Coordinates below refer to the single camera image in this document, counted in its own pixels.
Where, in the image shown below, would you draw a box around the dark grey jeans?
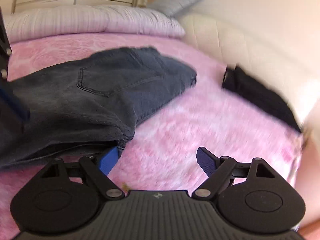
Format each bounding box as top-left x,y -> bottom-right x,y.
1,47 -> 197,168

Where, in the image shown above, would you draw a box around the pink rose blanket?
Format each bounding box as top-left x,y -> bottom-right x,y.
1,33 -> 303,239

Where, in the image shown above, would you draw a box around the striped white rolled quilt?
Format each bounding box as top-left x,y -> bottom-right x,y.
3,5 -> 185,43

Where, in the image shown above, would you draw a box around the black garment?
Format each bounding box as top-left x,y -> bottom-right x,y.
222,66 -> 302,133

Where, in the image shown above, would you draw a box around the beige padded headboard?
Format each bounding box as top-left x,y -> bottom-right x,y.
178,13 -> 319,129

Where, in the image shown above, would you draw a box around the grey pillow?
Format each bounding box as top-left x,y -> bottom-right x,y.
147,0 -> 203,17

